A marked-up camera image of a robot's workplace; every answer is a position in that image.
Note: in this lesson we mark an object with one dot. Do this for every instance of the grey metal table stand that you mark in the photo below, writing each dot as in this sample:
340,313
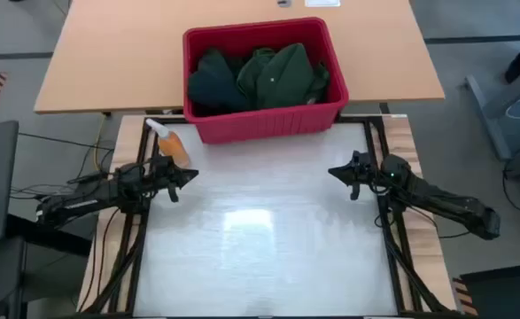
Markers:
485,113

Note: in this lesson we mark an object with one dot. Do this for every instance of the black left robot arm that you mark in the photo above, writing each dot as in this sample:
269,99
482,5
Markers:
87,199

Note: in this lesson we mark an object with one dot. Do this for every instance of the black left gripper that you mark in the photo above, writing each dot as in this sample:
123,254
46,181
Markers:
162,173

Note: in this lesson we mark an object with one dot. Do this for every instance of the black hazard striped box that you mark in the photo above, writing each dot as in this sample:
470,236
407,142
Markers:
503,294

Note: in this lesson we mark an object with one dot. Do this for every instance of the dark navy garment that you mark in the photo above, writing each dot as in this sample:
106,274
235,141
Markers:
215,84

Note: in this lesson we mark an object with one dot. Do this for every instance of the grey desk grommet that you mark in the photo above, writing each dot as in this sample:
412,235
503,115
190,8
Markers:
284,2

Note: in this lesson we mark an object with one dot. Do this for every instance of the red plastic laundry bin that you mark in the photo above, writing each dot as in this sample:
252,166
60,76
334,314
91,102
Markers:
264,126

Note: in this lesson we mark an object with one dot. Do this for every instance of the green polo shirt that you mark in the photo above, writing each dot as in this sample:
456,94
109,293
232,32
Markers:
281,80

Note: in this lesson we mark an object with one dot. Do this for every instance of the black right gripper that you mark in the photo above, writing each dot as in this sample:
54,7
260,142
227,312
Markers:
365,170

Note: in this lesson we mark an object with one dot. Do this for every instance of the white label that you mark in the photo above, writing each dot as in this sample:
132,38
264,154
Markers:
322,3

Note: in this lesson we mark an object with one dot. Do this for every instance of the orange spray bottle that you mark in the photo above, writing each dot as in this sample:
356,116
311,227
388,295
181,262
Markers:
175,148

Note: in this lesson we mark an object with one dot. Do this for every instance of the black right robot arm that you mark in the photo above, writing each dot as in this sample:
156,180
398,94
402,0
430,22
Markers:
441,199

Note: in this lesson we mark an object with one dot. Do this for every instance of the tan wooden desk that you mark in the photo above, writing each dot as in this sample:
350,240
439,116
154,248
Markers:
109,53

